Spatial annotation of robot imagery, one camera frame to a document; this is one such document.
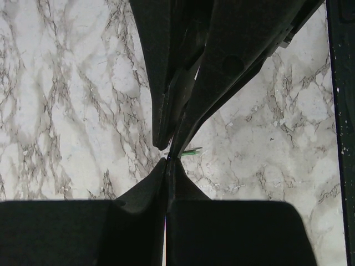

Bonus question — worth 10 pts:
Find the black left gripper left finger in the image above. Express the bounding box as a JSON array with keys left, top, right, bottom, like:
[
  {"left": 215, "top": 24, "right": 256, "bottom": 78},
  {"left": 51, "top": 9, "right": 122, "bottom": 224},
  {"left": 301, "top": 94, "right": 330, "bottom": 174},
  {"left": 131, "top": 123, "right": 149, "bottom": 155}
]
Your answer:
[{"left": 1, "top": 159, "right": 167, "bottom": 265}]

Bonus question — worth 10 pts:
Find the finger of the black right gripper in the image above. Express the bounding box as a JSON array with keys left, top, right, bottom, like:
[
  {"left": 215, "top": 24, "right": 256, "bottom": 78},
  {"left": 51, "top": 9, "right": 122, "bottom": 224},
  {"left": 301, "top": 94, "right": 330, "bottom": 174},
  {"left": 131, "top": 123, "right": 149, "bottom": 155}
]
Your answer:
[
  {"left": 169, "top": 0, "right": 322, "bottom": 158},
  {"left": 130, "top": 1, "right": 214, "bottom": 150}
]

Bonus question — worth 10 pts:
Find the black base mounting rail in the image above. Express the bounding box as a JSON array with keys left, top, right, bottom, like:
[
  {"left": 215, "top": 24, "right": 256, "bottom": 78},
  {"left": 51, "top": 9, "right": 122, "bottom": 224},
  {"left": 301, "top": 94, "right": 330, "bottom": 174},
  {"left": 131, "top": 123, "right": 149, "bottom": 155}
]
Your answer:
[{"left": 326, "top": 1, "right": 354, "bottom": 265}]

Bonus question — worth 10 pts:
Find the pink strap keyring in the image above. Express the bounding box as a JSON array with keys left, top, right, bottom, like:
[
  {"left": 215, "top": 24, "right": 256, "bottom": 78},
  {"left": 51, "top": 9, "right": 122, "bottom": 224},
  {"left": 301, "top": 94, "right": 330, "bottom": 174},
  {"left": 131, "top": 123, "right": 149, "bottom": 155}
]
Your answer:
[{"left": 160, "top": 150, "right": 171, "bottom": 160}]

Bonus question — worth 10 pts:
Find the green key tag with key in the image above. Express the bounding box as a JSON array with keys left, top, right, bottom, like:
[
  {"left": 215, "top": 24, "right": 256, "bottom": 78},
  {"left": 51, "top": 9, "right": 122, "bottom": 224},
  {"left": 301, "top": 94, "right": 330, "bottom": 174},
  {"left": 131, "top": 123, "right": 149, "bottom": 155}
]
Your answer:
[{"left": 181, "top": 147, "right": 202, "bottom": 156}]

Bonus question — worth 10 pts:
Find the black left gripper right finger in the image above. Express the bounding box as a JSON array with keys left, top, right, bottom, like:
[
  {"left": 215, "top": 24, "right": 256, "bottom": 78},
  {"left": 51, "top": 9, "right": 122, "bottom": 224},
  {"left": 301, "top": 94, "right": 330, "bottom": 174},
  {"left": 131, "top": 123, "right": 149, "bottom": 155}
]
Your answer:
[{"left": 166, "top": 160, "right": 317, "bottom": 265}]

